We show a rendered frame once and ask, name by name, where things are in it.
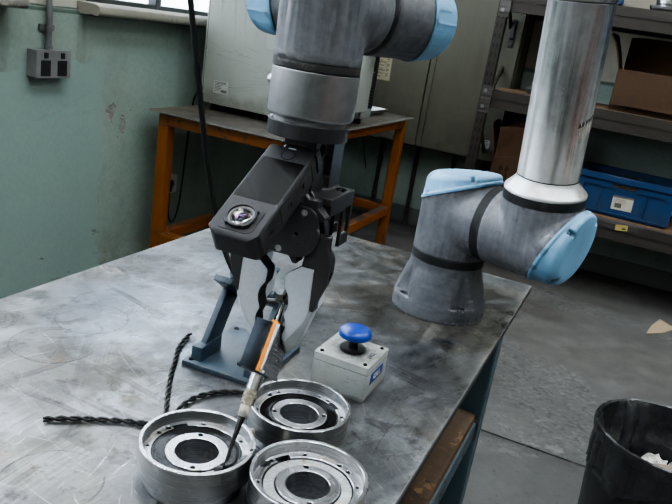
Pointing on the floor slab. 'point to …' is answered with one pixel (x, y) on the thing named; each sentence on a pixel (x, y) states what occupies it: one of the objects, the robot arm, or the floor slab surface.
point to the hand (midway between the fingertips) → (270, 337)
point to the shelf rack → (656, 26)
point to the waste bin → (628, 454)
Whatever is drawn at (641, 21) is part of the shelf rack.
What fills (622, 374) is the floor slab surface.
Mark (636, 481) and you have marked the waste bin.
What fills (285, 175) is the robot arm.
